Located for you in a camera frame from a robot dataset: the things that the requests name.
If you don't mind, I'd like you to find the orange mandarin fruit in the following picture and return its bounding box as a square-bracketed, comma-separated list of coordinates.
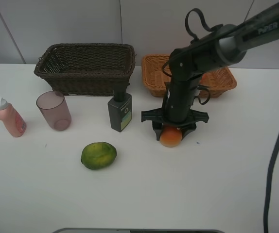
[200, 73, 207, 85]

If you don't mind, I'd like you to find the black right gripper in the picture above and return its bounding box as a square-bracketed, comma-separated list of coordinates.
[141, 80, 209, 141]

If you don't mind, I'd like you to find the dark green square bottle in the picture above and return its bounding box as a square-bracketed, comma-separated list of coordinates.
[107, 83, 132, 132]

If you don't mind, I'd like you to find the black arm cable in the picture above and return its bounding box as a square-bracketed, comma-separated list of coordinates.
[263, 86, 279, 233]

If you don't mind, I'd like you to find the red orange peach fruit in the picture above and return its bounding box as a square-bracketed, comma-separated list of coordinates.
[159, 126, 182, 148]

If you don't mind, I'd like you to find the dark brown wicker basket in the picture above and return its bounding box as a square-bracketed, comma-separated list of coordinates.
[34, 43, 135, 96]

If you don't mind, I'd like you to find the light orange wicker basket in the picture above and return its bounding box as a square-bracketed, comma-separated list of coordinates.
[141, 54, 237, 98]

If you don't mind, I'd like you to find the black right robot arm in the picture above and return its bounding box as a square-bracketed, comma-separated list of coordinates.
[141, 2, 279, 140]

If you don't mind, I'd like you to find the green mango fruit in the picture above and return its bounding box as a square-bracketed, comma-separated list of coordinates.
[80, 142, 117, 170]

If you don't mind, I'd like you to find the pink bottle white cap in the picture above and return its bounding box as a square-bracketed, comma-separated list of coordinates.
[0, 97, 27, 137]

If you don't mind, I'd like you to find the translucent purple plastic cup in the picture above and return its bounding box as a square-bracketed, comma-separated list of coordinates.
[36, 91, 71, 131]

